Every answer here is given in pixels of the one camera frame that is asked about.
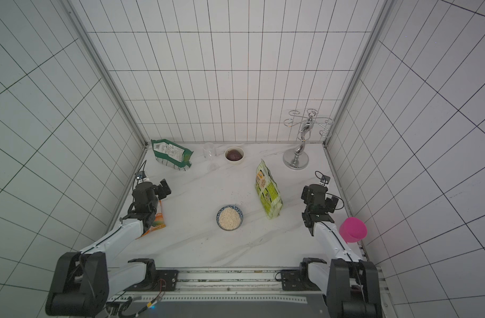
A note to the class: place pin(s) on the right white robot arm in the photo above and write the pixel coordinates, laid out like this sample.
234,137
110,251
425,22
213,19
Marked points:
350,285

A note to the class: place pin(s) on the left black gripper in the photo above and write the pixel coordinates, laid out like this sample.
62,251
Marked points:
161,191

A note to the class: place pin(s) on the chrome glass holder stand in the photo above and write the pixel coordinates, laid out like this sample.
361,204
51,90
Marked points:
296,158

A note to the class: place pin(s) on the white bowl with red fruit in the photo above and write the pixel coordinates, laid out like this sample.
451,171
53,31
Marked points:
234,154

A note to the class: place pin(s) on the pink plastic cup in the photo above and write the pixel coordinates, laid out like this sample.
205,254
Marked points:
353,230

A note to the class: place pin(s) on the green white snack bag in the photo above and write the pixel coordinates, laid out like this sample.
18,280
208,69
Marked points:
171,154

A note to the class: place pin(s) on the green Quaker oats bag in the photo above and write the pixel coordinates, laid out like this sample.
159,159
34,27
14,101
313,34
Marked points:
268,191

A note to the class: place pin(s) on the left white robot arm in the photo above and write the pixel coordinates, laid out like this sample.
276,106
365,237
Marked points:
83,284

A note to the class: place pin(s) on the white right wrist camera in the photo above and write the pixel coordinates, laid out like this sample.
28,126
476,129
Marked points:
324,180

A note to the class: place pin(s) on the clear wine glass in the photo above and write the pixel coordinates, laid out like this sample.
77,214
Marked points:
210,154

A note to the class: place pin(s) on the aluminium mounting rail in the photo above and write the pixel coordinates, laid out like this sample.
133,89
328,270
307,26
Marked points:
266,280

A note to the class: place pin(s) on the orange snack packet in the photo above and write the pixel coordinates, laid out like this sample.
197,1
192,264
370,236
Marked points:
158,222

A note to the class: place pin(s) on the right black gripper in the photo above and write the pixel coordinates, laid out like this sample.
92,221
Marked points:
330,203

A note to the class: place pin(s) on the blue patterned breakfast bowl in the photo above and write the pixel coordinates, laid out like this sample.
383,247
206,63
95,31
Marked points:
229,218

